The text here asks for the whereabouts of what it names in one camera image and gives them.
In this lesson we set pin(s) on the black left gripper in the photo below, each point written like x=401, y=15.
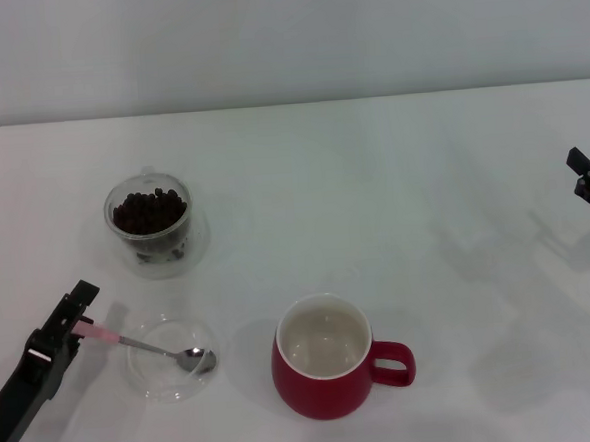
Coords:
x=24, y=388

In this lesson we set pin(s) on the red mug white inside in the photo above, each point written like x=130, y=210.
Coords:
x=310, y=393

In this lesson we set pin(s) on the heap of coffee beans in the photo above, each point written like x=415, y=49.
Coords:
x=146, y=212

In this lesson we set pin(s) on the glass cup with spout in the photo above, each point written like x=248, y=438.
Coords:
x=196, y=239

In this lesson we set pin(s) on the clear glass saucer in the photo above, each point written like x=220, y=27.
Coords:
x=154, y=380

